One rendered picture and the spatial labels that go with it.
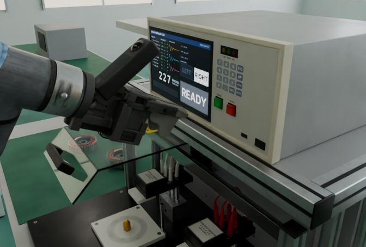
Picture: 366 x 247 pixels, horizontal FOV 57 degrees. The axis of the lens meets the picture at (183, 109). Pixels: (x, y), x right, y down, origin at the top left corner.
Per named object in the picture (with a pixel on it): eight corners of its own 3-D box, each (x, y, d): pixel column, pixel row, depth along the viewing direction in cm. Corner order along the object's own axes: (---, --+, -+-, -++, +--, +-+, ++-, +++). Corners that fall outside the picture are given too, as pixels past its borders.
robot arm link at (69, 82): (48, 55, 49) (63, 67, 43) (77, 64, 52) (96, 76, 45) (32, 102, 50) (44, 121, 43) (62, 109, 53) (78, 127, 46)
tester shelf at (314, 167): (311, 230, 48) (316, 204, 47) (121, 98, 101) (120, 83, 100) (444, 149, 71) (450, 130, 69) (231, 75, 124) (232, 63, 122)
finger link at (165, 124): (177, 137, 63) (136, 129, 57) (189, 109, 62) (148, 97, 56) (187, 144, 60) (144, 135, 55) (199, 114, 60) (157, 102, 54)
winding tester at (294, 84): (270, 165, 57) (285, 44, 49) (149, 94, 90) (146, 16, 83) (390, 116, 77) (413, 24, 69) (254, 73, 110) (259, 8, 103)
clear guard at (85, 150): (72, 205, 64) (68, 178, 62) (43, 153, 83) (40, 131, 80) (207, 158, 81) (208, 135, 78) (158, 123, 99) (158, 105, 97)
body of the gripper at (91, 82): (123, 130, 60) (58, 116, 53) (140, 85, 59) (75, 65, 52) (143, 147, 54) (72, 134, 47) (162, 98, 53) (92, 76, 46)
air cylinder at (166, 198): (172, 223, 93) (172, 207, 91) (159, 209, 99) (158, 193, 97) (187, 216, 96) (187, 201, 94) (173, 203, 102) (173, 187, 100)
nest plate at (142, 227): (111, 263, 81) (111, 258, 80) (91, 226, 92) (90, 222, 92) (165, 238, 88) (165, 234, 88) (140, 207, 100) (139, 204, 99)
